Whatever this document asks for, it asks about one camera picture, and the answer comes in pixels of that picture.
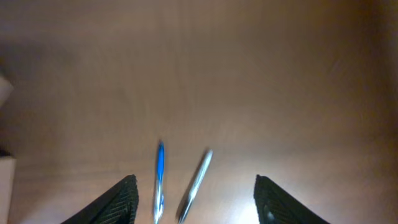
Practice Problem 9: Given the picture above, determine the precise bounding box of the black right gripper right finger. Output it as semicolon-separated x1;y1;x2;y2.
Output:
254;175;328;224

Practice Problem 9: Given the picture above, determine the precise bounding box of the brown cardboard box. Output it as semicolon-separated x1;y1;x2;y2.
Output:
1;76;16;224

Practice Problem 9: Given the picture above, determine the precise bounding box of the blue pen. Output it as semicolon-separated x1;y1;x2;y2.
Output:
153;141;165;224

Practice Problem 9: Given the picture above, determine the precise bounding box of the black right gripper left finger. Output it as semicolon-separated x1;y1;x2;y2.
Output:
62;175;139;224

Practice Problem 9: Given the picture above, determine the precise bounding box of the black marker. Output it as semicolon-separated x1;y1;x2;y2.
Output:
177;149;213;224

